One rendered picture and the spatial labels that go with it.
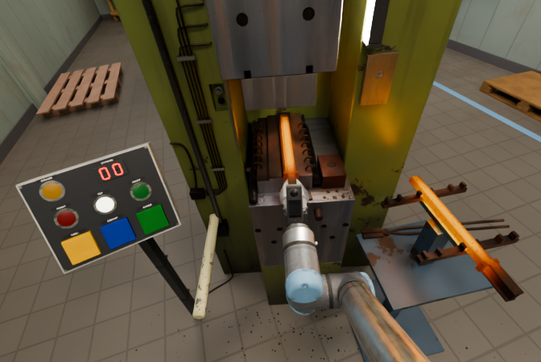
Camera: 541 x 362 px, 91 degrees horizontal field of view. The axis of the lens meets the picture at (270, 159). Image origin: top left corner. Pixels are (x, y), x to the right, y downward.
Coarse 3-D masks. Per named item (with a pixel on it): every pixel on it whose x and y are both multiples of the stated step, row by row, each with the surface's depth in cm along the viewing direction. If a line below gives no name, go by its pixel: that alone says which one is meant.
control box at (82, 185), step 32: (96, 160) 75; (128, 160) 78; (32, 192) 70; (64, 192) 73; (96, 192) 76; (128, 192) 79; (160, 192) 82; (96, 224) 77; (64, 256) 75; (96, 256) 78
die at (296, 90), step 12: (252, 84) 70; (264, 84) 70; (276, 84) 70; (288, 84) 70; (300, 84) 71; (312, 84) 71; (252, 96) 72; (264, 96) 72; (276, 96) 73; (288, 96) 73; (300, 96) 73; (312, 96) 73; (252, 108) 75; (264, 108) 75; (276, 108) 75
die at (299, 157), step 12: (264, 120) 124; (276, 120) 122; (288, 120) 119; (300, 120) 120; (264, 132) 117; (276, 132) 114; (300, 132) 113; (264, 144) 110; (276, 144) 108; (300, 144) 107; (264, 156) 104; (276, 156) 102; (300, 156) 101; (264, 168) 99; (276, 168) 97; (300, 168) 96; (264, 180) 94; (276, 180) 94; (300, 180) 95; (264, 192) 98
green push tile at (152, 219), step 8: (152, 208) 81; (160, 208) 82; (144, 216) 80; (152, 216) 81; (160, 216) 82; (144, 224) 80; (152, 224) 81; (160, 224) 82; (168, 224) 83; (144, 232) 81
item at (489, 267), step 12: (420, 180) 96; (432, 192) 92; (432, 204) 88; (444, 216) 84; (456, 228) 80; (468, 240) 77; (468, 252) 77; (480, 252) 74; (480, 264) 72; (492, 264) 71; (492, 276) 71; (504, 276) 68; (504, 288) 68; (516, 288) 66
